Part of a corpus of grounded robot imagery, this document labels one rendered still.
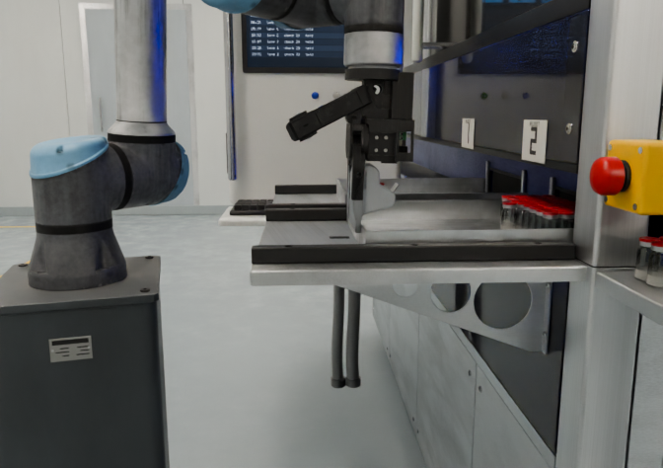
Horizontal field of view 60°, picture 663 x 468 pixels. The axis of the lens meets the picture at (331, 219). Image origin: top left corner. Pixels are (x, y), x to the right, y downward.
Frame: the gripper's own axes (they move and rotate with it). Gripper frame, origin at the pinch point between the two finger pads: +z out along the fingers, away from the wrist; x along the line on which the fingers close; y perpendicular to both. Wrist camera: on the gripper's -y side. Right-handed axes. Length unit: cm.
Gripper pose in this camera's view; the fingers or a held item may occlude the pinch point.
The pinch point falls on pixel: (352, 223)
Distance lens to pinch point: 77.7
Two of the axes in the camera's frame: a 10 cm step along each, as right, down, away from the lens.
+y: 10.0, 0.1, 0.5
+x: -0.5, -1.8, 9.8
